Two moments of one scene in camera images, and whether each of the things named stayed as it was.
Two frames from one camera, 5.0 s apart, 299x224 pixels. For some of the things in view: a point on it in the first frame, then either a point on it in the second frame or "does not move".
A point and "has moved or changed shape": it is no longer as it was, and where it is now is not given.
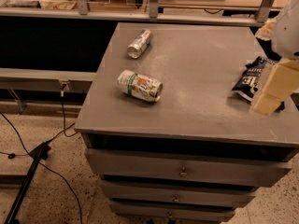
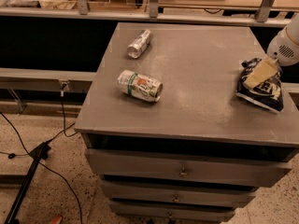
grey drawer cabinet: [169, 139] does not move
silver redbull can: [139, 44] does not move
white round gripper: [288, 32] -> [281, 50]
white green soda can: [139, 85] does not move
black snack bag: [252, 77] has moved or changed shape
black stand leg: [38, 153] does not move
